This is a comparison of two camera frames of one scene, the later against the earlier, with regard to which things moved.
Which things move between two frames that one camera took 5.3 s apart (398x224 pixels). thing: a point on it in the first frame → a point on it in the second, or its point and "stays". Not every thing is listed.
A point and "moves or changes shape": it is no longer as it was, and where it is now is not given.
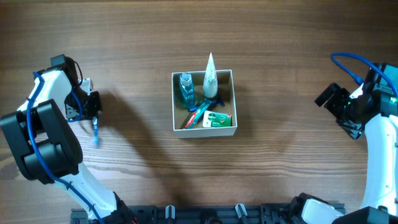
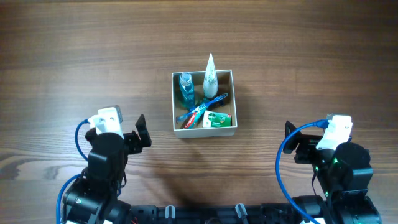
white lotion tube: (211, 80) stays
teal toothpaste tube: (190, 123) stays
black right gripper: (342, 107) → (304, 147)
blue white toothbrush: (96, 140) moves or changes shape
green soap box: (213, 119) stays
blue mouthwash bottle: (187, 89) stays
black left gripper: (92, 106) → (133, 142)
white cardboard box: (226, 93) stays
